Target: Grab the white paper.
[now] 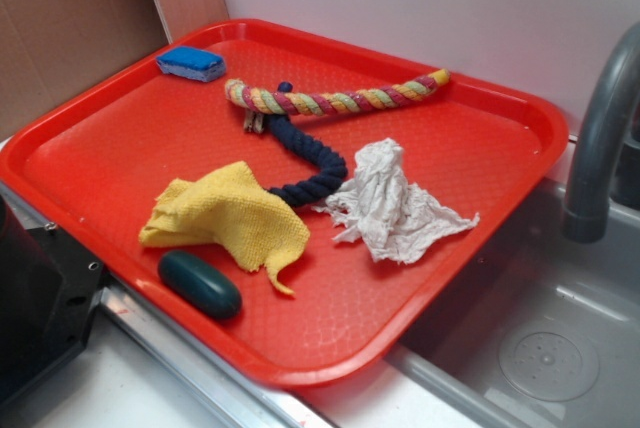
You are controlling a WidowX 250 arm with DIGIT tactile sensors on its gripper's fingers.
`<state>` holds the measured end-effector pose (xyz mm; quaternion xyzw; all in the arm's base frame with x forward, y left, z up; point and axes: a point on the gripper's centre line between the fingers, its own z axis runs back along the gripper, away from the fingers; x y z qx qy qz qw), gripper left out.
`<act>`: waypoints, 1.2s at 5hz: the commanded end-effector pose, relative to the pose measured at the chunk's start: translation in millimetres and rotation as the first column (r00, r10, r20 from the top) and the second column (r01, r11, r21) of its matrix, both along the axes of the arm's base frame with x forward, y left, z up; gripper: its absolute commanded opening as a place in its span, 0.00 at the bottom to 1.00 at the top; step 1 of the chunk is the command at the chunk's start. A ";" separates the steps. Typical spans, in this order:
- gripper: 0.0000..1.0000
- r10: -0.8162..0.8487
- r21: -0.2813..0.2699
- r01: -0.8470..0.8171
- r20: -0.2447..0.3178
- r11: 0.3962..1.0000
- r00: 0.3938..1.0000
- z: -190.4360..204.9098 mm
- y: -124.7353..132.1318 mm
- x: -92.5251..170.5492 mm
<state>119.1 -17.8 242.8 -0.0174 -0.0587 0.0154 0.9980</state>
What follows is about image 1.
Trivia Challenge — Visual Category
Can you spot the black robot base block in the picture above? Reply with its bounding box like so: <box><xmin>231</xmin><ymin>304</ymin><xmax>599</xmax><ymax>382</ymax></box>
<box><xmin>1</xmin><ymin>200</ymin><xmax>107</xmax><ymax>408</ymax></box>

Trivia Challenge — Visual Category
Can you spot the crumpled white paper towel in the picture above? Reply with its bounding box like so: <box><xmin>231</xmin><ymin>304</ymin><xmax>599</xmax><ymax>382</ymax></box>
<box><xmin>313</xmin><ymin>138</ymin><xmax>480</xmax><ymax>264</ymax></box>

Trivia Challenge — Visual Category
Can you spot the yellow microfibre cloth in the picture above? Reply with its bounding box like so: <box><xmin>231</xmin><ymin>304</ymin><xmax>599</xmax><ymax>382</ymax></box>
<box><xmin>139</xmin><ymin>161</ymin><xmax>310</xmax><ymax>296</ymax></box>

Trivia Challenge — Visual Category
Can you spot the dark green oval capsule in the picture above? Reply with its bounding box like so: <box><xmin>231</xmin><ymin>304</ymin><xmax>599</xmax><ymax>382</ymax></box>
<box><xmin>158</xmin><ymin>250</ymin><xmax>243</xmax><ymax>320</ymax></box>

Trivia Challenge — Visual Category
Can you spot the blue sponge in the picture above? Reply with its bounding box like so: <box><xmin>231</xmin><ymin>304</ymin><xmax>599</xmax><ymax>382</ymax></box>
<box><xmin>155</xmin><ymin>46</ymin><xmax>227</xmax><ymax>82</ymax></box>

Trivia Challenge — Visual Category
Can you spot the red plastic tray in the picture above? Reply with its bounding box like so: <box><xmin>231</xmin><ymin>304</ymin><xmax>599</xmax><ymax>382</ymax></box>
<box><xmin>0</xmin><ymin>18</ymin><xmax>571</xmax><ymax>390</ymax></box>

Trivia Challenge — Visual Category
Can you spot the grey plastic sink basin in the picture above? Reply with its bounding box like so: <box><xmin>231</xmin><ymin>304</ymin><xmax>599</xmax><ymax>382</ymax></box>
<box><xmin>388</xmin><ymin>181</ymin><xmax>639</xmax><ymax>427</ymax></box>

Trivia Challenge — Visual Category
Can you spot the brown cardboard panel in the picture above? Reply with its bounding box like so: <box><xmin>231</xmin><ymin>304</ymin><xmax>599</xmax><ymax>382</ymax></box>
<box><xmin>1</xmin><ymin>0</ymin><xmax>167</xmax><ymax>139</ymax></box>

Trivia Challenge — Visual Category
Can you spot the grey sink faucet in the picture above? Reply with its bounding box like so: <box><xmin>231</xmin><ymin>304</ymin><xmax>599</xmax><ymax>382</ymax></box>
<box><xmin>562</xmin><ymin>24</ymin><xmax>639</xmax><ymax>243</ymax></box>

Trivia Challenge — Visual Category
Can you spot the dark blue braided rope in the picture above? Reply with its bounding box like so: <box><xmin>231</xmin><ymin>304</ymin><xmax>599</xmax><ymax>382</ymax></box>
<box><xmin>268</xmin><ymin>80</ymin><xmax>349</xmax><ymax>209</ymax></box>

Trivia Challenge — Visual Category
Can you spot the multicolour braided rope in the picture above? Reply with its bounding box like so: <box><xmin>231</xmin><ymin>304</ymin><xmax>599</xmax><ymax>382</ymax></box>
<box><xmin>224</xmin><ymin>68</ymin><xmax>452</xmax><ymax>117</ymax></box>

